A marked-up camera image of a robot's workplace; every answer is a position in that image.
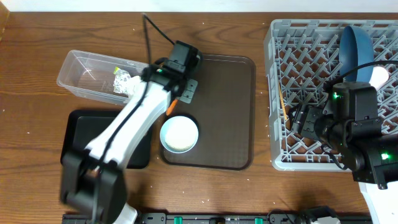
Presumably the orange carrot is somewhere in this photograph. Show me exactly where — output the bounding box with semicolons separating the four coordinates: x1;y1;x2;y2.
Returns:
165;99;178;116

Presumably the light blue rice bowl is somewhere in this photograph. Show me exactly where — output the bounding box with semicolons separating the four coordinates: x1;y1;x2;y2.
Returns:
160;116;199;154

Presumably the foil wrapper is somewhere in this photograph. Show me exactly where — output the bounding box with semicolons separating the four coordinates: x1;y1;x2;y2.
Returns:
113;67;131;95

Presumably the dark blue bowl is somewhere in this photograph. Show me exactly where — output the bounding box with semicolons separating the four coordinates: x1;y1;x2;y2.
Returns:
339;26;374;75

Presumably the pink cup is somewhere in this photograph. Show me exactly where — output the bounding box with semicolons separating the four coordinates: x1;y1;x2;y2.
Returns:
369;66;389;91

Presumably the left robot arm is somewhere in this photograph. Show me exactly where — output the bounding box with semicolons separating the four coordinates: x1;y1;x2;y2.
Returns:
60;64;197;223

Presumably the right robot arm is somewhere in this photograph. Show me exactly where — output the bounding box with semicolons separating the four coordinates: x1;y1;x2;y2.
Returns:
289;104;397;223

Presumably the grey plastic dishwasher rack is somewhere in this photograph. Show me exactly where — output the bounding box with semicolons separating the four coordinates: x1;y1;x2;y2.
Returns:
264;19;397;172

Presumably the wooden chopstick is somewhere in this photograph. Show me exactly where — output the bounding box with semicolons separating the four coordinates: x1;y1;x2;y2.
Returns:
278;83;288;121

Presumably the brown serving tray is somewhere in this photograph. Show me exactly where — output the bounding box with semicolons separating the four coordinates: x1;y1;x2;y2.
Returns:
160;55;256;170

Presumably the white crumpled tissue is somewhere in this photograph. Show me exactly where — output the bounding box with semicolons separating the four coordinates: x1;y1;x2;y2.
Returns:
127;76;142;98

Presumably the clear plastic bin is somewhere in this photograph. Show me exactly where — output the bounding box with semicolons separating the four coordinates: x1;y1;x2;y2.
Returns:
57;50;148;105

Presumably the black tray bin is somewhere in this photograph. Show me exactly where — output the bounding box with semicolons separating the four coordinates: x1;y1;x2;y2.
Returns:
60;110;152;169

